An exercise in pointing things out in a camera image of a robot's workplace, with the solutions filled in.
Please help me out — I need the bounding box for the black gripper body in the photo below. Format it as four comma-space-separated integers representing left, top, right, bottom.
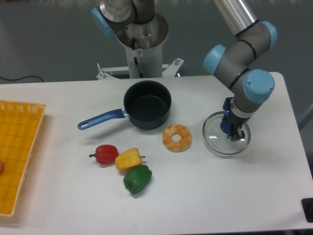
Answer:
222, 97, 252, 134

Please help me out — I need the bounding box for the glass lid blue knob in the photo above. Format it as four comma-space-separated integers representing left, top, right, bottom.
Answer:
202, 111, 251, 157

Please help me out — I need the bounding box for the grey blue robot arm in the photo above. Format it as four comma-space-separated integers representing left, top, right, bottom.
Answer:
91, 0, 277, 141

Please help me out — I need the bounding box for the black device table corner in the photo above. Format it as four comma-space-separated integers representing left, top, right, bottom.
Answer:
301, 198, 313, 223

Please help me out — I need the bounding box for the green toy bell pepper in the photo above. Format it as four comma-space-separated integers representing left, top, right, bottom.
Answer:
123, 165, 152, 195

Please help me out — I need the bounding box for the yellow toy bell pepper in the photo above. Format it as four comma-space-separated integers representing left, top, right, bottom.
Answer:
114, 148, 143, 171

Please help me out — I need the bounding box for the red toy bell pepper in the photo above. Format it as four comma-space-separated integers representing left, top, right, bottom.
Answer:
89, 144, 119, 165

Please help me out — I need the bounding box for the yellow plastic basket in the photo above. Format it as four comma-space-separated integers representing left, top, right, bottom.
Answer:
0, 100, 46, 217

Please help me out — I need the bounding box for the toy bagel ring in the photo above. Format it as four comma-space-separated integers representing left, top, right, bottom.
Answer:
162, 124, 193, 153

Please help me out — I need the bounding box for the white base frame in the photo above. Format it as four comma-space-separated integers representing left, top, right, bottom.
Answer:
96, 58, 184, 81

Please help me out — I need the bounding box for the dark saucepan blue handle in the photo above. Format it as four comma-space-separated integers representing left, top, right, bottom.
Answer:
78, 80, 172, 130

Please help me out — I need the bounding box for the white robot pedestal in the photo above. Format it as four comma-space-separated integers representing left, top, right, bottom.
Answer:
117, 13, 169, 78

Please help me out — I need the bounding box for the black floor cable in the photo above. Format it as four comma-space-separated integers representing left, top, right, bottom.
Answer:
0, 75, 45, 82

